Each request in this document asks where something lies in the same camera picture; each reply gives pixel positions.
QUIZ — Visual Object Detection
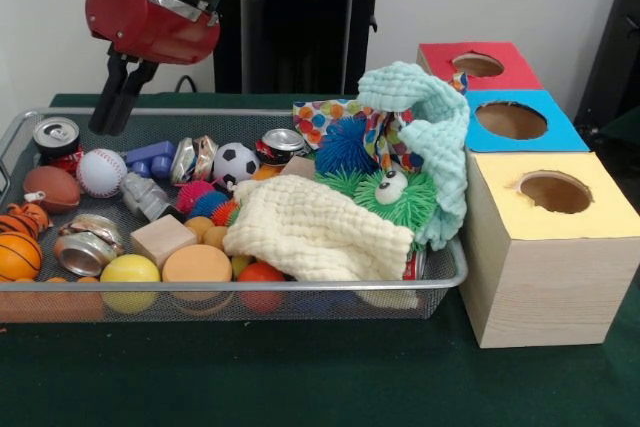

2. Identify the yellow ball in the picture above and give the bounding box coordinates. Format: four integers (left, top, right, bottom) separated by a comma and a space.
99, 253, 162, 284

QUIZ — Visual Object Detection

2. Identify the dark green side table cloth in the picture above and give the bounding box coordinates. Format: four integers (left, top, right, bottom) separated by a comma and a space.
597, 106, 640, 146

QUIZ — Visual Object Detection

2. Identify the cream yellow cloth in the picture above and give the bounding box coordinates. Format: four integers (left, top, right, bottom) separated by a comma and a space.
222, 177, 416, 282

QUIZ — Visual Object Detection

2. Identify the brown toy football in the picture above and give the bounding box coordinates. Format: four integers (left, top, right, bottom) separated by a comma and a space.
23, 165, 82, 214

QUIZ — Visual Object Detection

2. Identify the shallow clear mesh bin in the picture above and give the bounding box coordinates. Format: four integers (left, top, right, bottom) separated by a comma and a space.
0, 105, 469, 324

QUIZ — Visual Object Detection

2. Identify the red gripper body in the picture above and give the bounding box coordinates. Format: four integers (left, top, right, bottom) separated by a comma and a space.
84, 0, 222, 66

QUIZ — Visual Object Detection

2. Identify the wooden box with three holes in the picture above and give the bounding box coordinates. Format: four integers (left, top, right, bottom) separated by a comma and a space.
415, 40, 640, 349

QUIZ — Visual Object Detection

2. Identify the large polka dot cloth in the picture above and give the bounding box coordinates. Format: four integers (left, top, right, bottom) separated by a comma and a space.
291, 71, 469, 171

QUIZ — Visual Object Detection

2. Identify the white baseball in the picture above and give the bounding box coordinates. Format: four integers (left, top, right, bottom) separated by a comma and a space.
75, 148, 129, 198

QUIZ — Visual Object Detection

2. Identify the orange toy basketball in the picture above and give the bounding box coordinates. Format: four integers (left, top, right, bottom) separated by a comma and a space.
0, 231, 44, 282

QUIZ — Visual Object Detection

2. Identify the green spiky toy with eyes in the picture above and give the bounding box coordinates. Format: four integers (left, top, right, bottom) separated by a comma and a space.
352, 169, 439, 248

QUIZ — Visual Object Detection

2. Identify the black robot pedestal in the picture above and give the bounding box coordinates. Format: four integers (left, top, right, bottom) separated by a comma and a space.
212, 0, 404, 95

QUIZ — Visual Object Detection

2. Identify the purple toy block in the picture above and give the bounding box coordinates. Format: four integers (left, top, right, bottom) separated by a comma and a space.
124, 140, 177, 179

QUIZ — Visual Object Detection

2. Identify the large blue fuzzy spiky ball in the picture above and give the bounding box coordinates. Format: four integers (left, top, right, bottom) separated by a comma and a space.
314, 116, 379, 176

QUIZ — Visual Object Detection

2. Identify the silver drink can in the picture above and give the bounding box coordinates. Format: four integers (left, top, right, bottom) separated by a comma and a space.
32, 116, 81, 158

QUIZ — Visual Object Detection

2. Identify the black chair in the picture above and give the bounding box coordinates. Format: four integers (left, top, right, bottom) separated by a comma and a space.
572, 0, 640, 131

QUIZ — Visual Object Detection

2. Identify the black white soccer ball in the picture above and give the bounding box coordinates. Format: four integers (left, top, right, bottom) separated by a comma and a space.
213, 141, 261, 184

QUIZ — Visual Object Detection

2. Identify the grey plastic bottle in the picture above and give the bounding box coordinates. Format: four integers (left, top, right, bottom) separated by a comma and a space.
119, 171, 174, 222

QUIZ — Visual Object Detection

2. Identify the mint green muslin cloth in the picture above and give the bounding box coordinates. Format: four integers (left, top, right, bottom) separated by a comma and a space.
355, 60, 471, 251

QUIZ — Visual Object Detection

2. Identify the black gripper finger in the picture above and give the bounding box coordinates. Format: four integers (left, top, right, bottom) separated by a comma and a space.
88, 44, 127, 134
104, 60, 159, 137

